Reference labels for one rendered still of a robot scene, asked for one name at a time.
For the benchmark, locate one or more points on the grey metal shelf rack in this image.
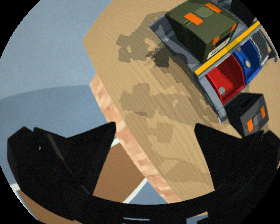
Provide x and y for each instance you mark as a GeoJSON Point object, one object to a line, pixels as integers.
{"type": "Point", "coordinates": [161, 27]}

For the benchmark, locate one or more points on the yellow flat bar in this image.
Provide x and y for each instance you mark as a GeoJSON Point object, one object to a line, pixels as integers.
{"type": "Point", "coordinates": [225, 50]}

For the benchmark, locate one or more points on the olive green case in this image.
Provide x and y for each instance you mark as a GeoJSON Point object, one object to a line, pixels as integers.
{"type": "Point", "coordinates": [202, 26]}

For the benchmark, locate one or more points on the grey metal disc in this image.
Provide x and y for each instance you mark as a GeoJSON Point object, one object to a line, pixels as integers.
{"type": "Point", "coordinates": [221, 90]}

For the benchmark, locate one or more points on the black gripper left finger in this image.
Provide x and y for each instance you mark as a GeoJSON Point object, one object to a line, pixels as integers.
{"type": "Point", "coordinates": [84, 155]}

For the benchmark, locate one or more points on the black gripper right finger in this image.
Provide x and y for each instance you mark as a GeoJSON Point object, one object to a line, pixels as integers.
{"type": "Point", "coordinates": [223, 152]}

